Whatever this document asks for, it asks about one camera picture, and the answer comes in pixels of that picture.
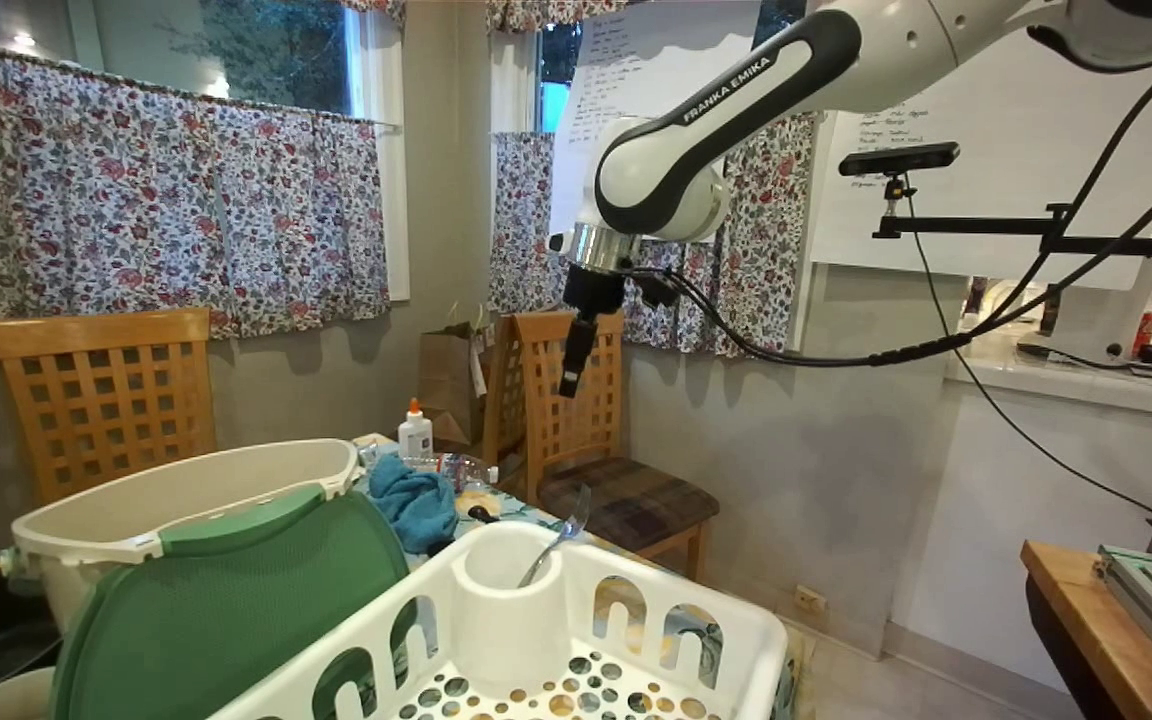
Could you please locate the blue cloth towel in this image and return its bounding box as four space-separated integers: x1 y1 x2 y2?
367 452 456 554

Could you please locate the wooden lattice chair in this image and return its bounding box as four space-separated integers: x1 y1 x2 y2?
0 309 215 502

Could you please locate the brown paper bag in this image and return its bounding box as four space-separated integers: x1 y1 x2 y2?
419 323 485 447

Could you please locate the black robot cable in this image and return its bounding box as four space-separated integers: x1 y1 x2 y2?
661 25 1152 562

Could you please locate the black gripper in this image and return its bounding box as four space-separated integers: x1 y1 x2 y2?
558 224 677 395

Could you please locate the metal spoon in cup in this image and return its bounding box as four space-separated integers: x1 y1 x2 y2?
518 514 580 588

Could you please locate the wooden side table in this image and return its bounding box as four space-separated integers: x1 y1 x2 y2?
1019 539 1152 720

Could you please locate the white plastic bucket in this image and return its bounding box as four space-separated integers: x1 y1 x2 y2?
6 439 358 633

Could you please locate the floral window curtain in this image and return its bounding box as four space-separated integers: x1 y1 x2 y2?
0 51 390 338

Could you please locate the black camera on boom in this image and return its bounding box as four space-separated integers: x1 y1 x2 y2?
836 139 960 175

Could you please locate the white paper sheet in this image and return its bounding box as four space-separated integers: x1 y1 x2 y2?
544 0 757 230

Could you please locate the wooden chair with cushion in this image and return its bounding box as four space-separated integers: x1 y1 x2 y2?
514 313 721 581

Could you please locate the white glue bottle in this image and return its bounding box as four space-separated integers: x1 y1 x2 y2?
402 395 437 472

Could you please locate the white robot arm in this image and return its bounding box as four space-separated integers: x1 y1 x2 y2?
559 0 1152 395

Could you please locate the white plastic drying rack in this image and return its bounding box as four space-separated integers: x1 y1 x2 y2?
207 523 793 720

